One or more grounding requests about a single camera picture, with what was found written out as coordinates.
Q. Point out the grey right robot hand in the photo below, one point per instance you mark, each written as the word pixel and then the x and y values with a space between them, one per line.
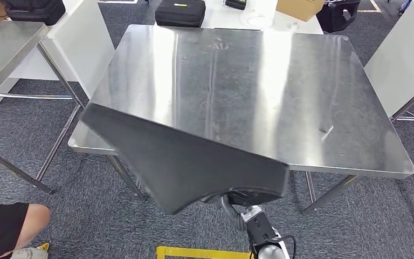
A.
pixel 230 207

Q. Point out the black plastic plate bracket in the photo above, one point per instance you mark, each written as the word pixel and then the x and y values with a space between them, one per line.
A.
pixel 178 164

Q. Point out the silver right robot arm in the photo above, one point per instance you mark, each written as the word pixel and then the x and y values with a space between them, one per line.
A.
pixel 267 253

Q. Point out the yellow floor tape square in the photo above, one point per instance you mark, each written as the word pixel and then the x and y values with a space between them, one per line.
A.
pixel 43 246
pixel 200 253

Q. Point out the small white plug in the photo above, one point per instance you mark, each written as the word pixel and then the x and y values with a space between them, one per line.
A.
pixel 294 25

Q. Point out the black zip carry case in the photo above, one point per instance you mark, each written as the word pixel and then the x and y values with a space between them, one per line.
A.
pixel 180 14
pixel 39 17
pixel 32 4

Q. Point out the black remote controller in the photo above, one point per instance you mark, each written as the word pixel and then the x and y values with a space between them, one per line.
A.
pixel 235 4

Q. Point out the white panel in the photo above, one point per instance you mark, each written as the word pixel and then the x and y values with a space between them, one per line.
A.
pixel 400 53
pixel 82 43

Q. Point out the person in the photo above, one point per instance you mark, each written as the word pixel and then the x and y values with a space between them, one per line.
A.
pixel 0 225

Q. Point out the steel frame workbench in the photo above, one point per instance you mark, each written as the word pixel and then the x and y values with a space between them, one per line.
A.
pixel 412 101
pixel 0 46
pixel 228 89

